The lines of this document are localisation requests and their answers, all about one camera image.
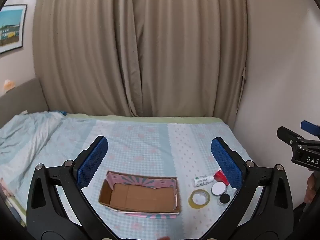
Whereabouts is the crumpled light blue quilt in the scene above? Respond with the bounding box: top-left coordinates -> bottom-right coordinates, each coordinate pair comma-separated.
0,110 -> 68,180

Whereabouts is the person's right hand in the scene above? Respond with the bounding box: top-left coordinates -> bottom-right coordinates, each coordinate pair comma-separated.
304,173 -> 317,204

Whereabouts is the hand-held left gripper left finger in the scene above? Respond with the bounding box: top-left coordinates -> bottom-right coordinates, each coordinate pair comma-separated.
26,135 -> 118,240

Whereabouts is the cardboard box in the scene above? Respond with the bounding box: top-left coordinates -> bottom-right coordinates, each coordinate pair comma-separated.
98,170 -> 181,215

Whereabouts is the white bottle green label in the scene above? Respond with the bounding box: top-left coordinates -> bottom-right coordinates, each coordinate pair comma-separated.
192,175 -> 214,187

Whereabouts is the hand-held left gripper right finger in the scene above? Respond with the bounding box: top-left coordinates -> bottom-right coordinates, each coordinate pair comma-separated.
202,137 -> 293,240

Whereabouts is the framed wall picture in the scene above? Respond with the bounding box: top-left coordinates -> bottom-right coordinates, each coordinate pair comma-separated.
0,4 -> 28,55

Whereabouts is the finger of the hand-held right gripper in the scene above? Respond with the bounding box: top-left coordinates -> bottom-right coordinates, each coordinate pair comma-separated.
301,120 -> 320,139
277,126 -> 305,145

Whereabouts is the beige curtain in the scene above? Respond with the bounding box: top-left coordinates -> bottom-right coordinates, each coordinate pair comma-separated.
32,0 -> 248,125

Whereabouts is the small orange object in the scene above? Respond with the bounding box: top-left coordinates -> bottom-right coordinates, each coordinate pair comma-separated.
3,79 -> 15,92

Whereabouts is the white lid round jar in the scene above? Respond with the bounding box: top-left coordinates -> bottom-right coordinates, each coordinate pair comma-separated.
211,181 -> 227,196

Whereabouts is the black lid round jar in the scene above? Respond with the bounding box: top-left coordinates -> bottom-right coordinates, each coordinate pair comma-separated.
217,194 -> 231,206

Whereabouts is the grey upholstered headboard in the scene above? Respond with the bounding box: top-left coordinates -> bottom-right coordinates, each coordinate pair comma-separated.
0,78 -> 49,128

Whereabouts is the red small container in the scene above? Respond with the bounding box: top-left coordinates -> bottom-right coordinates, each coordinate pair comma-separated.
214,170 -> 230,186

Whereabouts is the colourful printed cloth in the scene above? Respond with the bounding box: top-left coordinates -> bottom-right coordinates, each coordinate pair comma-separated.
0,177 -> 27,227

